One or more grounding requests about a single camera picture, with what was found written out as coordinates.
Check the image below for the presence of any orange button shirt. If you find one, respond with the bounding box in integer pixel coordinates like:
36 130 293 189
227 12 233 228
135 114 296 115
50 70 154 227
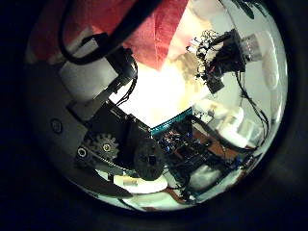
32 0 191 71

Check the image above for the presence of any white plant pot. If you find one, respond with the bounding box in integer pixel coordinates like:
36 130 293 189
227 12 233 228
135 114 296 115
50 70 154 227
189 0 227 25

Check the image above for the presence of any green leafy plant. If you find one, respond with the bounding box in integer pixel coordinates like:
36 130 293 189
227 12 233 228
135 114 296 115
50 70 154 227
234 0 270 18

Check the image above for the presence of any blue table edge strip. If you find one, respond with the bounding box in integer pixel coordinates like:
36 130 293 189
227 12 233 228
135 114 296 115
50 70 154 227
149 108 195 138

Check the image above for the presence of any black electronics clutter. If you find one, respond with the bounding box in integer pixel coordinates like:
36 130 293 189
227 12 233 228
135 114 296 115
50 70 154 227
153 116 254 200

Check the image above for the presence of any black right hand cable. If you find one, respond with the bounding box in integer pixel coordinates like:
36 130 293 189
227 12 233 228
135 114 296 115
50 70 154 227
234 71 270 142

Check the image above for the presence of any thick black left hand cable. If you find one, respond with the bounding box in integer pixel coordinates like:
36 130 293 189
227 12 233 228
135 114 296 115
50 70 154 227
57 0 163 65

